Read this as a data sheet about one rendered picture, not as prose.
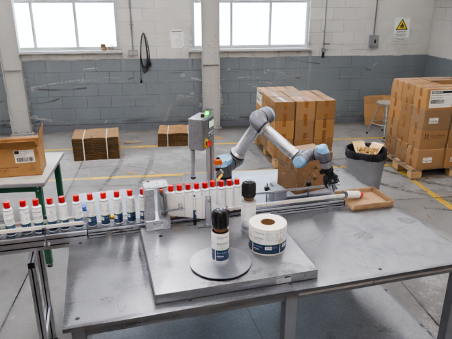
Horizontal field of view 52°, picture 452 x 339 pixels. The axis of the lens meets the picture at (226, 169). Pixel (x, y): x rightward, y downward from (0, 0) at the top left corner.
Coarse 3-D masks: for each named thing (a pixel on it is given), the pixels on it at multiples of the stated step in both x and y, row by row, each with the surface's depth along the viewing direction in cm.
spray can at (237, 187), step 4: (236, 180) 287; (236, 184) 288; (240, 184) 290; (236, 188) 288; (240, 188) 289; (236, 192) 289; (240, 192) 290; (236, 196) 290; (240, 196) 291; (236, 200) 291; (240, 200) 292; (236, 204) 292; (240, 204) 293
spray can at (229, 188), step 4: (228, 180) 285; (228, 184) 286; (228, 188) 286; (232, 188) 286; (228, 192) 287; (232, 192) 287; (228, 196) 288; (232, 196) 288; (228, 200) 288; (232, 200) 289; (228, 204) 289; (232, 204) 290
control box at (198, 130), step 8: (200, 112) 286; (192, 120) 271; (200, 120) 269; (208, 120) 275; (192, 128) 272; (200, 128) 271; (208, 128) 277; (192, 136) 274; (200, 136) 272; (208, 136) 278; (192, 144) 276; (200, 144) 274
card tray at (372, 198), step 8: (336, 192) 326; (368, 192) 332; (376, 192) 329; (352, 200) 318; (360, 200) 318; (368, 200) 318; (376, 200) 318; (384, 200) 318; (392, 200) 310; (352, 208) 307; (360, 208) 304; (368, 208) 306
